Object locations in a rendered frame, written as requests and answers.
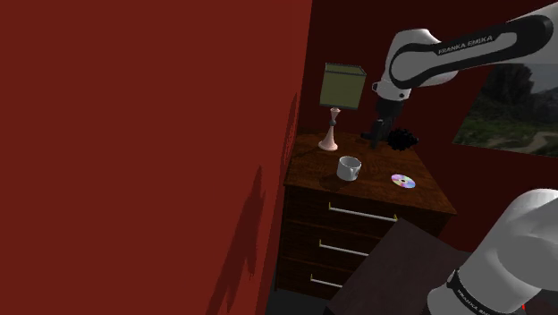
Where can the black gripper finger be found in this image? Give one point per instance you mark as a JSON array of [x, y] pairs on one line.
[[377, 131]]

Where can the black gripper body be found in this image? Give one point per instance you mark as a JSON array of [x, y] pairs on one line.
[[386, 110]]

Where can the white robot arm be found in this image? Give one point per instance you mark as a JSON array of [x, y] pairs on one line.
[[501, 48]]

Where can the black spiky object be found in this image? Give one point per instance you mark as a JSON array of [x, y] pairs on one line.
[[402, 138]]

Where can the dark wooden chest of drawers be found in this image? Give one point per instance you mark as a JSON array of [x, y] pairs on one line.
[[375, 168]]

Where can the white mug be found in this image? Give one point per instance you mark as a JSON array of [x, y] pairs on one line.
[[348, 168]]

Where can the table lamp with olive shade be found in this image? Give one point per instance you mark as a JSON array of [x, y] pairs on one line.
[[342, 87]]

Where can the iridescent compact disc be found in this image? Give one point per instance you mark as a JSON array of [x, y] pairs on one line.
[[403, 181]]

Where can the landscape wall picture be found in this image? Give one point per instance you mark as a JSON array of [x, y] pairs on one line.
[[519, 113]]

